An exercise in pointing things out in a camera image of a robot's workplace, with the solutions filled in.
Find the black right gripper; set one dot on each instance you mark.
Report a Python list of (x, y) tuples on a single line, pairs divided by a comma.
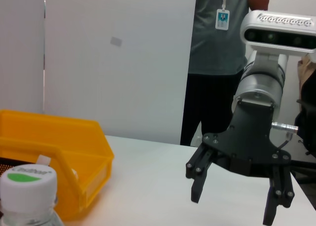
[(249, 137)]

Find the clear green-label water bottle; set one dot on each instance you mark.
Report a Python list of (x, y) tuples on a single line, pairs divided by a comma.
[(27, 194)]

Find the black mesh pen holder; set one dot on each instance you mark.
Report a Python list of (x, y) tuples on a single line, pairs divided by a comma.
[(10, 163)]

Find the bystander with beige bag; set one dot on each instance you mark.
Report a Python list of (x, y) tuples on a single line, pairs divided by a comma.
[(308, 107)]

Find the bystander in grey shirt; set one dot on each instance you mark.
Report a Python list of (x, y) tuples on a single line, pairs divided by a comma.
[(214, 50)]

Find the white blue ID badge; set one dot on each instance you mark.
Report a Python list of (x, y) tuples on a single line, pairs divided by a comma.
[(222, 18)]

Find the yellow plastic bin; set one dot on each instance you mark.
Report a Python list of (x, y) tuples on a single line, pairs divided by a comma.
[(74, 142)]

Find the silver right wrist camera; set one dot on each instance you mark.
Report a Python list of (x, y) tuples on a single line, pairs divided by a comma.
[(279, 31)]

